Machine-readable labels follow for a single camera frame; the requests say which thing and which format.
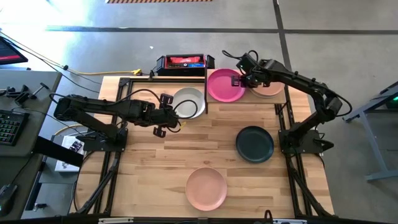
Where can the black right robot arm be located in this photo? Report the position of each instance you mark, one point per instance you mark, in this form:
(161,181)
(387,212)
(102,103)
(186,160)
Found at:
(298,81)

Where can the salmon pink plate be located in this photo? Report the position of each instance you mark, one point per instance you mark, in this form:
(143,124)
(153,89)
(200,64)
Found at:
(206,188)
(270,90)

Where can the black desk clamp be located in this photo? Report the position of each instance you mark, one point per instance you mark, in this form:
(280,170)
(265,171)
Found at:
(21,96)

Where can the light grey plate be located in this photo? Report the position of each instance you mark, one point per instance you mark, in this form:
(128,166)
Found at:
(186,96)

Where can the grey metal stand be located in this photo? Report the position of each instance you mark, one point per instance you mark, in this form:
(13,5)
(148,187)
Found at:
(370,146)

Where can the black keyboard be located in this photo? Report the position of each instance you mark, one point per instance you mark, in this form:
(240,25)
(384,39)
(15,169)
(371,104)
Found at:
(12,127)

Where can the grey desk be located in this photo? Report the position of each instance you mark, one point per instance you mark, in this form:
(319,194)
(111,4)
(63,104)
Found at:
(46,81)

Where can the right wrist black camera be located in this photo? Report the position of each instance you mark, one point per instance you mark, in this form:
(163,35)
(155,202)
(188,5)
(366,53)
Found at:
(247,62)

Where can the black flat bar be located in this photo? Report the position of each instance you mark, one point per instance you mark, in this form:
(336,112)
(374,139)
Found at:
(56,151)

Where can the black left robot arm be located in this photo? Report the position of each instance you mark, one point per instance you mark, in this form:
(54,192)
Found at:
(93,107)

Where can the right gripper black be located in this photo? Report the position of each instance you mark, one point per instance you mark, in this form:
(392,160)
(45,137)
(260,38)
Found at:
(258,77)

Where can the magenta plate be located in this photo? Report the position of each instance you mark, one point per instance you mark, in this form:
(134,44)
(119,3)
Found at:
(222,85)

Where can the dark teal plate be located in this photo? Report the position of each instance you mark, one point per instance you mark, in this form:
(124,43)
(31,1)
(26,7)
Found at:
(255,144)

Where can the black computer mouse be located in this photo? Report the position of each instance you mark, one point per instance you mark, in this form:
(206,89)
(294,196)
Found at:
(7,196)

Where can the monitor with red bar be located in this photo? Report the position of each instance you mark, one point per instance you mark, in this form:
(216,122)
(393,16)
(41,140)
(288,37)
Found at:
(11,53)

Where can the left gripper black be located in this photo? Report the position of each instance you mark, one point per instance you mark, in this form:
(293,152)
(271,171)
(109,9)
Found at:
(158,116)

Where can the white booklet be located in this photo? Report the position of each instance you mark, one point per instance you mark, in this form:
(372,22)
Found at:
(66,161)

